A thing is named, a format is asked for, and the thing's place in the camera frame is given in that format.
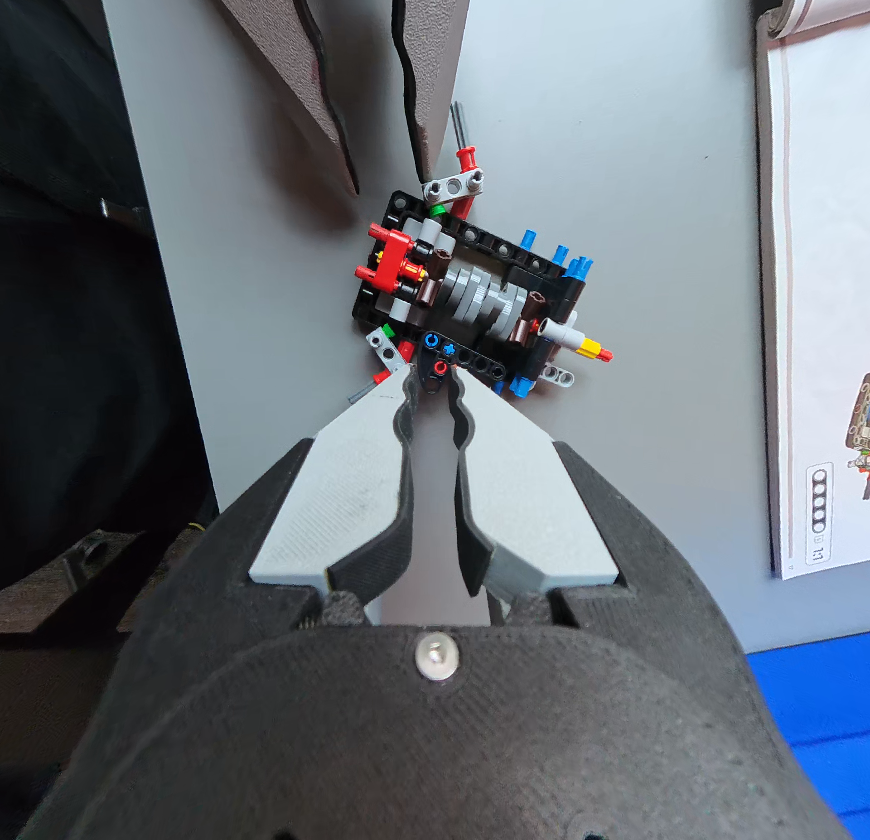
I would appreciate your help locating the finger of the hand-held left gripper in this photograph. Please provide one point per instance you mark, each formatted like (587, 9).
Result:
(272, 17)
(435, 24)

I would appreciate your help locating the small black lego subassembly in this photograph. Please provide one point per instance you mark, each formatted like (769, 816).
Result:
(469, 361)

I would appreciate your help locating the blue storage bin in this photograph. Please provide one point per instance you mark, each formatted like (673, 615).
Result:
(822, 717)

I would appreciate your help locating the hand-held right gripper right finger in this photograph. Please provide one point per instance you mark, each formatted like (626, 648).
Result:
(537, 507)

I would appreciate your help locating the lego chassis assembly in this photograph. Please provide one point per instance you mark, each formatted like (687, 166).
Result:
(476, 296)

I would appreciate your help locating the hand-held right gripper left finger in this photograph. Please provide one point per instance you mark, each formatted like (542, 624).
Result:
(333, 507)

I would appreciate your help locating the lego instruction booklet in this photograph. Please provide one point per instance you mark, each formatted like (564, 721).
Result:
(829, 276)

